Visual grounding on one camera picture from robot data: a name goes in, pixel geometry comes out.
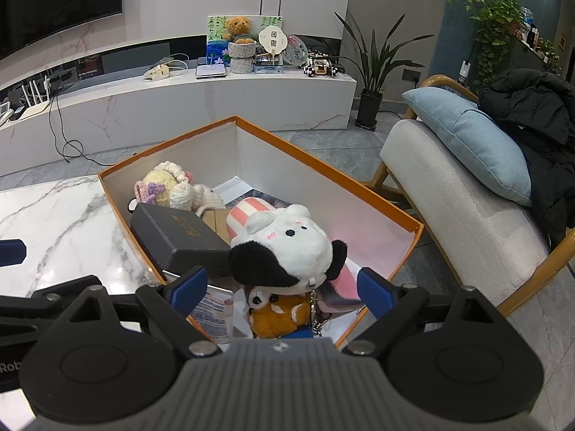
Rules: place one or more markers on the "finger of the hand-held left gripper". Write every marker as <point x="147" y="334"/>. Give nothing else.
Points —
<point x="58" y="294"/>
<point x="11" y="252"/>

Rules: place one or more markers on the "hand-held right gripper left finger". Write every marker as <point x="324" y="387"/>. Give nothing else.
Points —
<point x="191" y="287"/>

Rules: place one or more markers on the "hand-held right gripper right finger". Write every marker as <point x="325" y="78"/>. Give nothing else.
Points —
<point x="375" y="292"/>

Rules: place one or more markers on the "pink wallet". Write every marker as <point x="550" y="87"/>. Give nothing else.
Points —
<point x="346" y="287"/>

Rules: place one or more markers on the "white printed tube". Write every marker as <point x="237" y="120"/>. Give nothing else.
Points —
<point x="213" y="314"/>

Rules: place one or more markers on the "black gift box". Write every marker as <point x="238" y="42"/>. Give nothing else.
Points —
<point x="179" y="233"/>

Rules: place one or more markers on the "orange cardboard box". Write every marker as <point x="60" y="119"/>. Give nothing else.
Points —
<point x="359" y="215"/>

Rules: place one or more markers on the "brown plush toy blue outfit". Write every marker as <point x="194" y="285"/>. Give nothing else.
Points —
<point x="278" y="314"/>

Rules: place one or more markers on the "white crochet bunny doll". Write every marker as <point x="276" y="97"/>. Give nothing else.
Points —
<point x="179" y="193"/>

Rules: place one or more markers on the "black and white plush toy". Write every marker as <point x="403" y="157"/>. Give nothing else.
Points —
<point x="287" y="242"/>

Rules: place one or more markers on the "illustrated card box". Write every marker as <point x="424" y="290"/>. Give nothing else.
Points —
<point x="265" y="197"/>

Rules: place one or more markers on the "brown cardboard piece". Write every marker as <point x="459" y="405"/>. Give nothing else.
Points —
<point x="215" y="224"/>

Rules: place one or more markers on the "white wooden armchair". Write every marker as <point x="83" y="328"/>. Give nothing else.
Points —
<point x="449" y="215"/>

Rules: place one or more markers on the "white router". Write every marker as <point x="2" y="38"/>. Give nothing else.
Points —
<point x="31" y="110"/>

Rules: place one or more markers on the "white marble television console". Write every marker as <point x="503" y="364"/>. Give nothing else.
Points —
<point x="179" y="112"/>

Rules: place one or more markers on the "blue cushion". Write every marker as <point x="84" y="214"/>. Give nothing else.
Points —
<point x="471" y="139"/>

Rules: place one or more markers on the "tall potted plant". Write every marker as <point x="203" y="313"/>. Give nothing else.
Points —
<point x="370" y="107"/>

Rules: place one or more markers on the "white power strip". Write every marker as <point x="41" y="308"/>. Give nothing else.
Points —
<point x="159" y="73"/>

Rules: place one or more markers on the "grey laptop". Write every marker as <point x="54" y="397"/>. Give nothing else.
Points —
<point x="211" y="71"/>

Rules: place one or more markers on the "black and white toy car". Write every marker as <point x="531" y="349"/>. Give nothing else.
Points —
<point x="321" y="67"/>

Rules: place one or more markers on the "flat blue box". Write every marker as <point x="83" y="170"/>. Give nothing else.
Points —
<point x="268" y="69"/>

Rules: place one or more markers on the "black coat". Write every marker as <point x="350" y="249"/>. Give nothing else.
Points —
<point x="539" y="116"/>

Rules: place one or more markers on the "black television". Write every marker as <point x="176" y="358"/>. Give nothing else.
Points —
<point x="54" y="0"/>

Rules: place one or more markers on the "painted canvas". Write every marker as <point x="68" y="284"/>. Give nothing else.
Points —
<point x="215" y="31"/>

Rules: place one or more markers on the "round paper fan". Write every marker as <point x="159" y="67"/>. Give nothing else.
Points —
<point x="271" y="38"/>

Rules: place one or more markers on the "trailing green plant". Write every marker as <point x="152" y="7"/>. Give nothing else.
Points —
<point x="494" y="22"/>

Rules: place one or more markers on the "black wall socket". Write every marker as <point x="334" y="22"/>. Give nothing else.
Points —
<point x="412" y="75"/>

